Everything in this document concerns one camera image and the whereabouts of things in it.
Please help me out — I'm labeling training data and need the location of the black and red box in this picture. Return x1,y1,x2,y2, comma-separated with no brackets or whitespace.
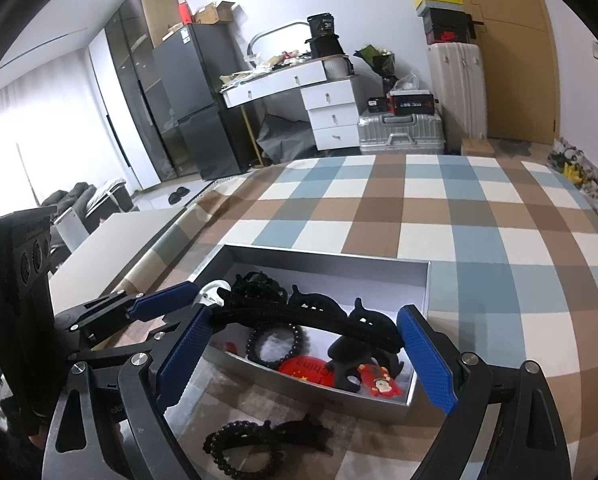
386,91,437,115

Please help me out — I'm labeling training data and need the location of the black headband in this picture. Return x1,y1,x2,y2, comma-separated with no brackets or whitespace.
210,302,406,357

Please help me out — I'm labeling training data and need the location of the black shoebox with red print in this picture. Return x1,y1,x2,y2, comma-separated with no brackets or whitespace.
424,27,475,46

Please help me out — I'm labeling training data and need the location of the tall cardboard box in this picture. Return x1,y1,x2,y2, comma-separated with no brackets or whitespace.
138,0,180,50

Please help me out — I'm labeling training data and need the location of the dark wrapped bouquet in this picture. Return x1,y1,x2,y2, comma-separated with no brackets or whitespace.
354,44,397,93

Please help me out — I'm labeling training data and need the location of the black hair tie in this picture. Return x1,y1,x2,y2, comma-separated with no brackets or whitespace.
231,270,290,306

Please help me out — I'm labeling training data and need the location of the dark glass cabinet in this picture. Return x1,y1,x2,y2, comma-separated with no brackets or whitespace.
104,0,180,183

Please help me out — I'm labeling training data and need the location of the checked blanket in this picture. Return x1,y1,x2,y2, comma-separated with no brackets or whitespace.
114,154,598,480

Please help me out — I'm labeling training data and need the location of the black bead bracelet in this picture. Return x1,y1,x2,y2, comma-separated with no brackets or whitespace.
202,421,280,473
246,324,304,367

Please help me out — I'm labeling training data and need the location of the silver suitcase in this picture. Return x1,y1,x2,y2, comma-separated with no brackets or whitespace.
356,110,445,156

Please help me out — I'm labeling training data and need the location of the oval mirror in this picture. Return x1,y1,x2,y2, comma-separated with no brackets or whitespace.
247,21,312,68

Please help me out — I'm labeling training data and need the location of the red cartoon hair clip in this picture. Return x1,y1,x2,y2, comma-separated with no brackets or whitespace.
356,360,405,401

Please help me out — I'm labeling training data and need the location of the wooden door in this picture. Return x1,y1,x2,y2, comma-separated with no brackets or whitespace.
436,0,567,146

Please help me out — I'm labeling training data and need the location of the grey cardboard box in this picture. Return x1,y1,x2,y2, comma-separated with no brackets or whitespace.
191,244,432,423

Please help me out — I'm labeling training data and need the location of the black fridge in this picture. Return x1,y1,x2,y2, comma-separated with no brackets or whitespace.
151,22,242,181

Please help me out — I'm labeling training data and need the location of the black hair claw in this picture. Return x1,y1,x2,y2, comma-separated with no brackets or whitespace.
264,414,332,453
326,335,407,393
346,297,397,341
288,284,345,313

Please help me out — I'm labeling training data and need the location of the yellow shoebox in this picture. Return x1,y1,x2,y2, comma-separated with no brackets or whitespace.
415,0,465,13

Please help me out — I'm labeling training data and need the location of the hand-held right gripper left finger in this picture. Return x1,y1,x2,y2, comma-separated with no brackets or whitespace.
43,305,215,480

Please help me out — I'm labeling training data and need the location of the brown cardboard box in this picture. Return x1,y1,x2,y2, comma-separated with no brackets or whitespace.
460,137,495,157

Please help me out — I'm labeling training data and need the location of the open cardboard box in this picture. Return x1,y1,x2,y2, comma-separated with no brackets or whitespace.
193,1,237,26

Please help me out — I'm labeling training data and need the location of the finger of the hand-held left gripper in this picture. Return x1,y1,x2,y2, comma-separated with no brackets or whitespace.
81,317,185,356
54,281,202,333

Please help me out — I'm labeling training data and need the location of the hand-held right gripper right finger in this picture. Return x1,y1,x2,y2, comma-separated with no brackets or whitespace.
396,304,572,480

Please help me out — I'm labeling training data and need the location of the pile of sandals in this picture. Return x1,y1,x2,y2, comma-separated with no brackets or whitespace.
549,136,597,191

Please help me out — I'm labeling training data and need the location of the pile of dresser clutter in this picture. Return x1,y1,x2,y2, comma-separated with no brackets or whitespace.
220,50,325,93

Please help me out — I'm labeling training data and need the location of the white curtain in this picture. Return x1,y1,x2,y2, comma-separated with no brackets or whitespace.
0,67,104,231

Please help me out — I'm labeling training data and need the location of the grey sofa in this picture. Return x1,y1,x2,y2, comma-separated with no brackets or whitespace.
39,179,134,256

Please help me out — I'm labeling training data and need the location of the white ribbed container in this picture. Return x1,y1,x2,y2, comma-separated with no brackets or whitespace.
324,55,352,81

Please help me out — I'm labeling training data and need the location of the dark grey cloth bag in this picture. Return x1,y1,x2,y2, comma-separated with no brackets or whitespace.
256,112,315,161

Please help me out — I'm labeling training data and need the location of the black bag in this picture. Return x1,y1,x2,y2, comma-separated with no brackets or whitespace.
305,12,347,59

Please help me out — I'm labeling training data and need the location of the red oval badge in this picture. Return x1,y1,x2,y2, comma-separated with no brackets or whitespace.
278,355,337,388

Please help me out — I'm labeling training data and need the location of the white suitcase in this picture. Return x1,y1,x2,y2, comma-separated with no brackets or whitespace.
425,41,489,141

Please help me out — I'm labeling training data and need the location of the white dresser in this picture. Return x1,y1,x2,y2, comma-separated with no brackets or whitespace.
220,57,362,151

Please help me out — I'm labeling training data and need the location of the beige table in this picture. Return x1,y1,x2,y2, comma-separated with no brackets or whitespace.
49,207,192,306

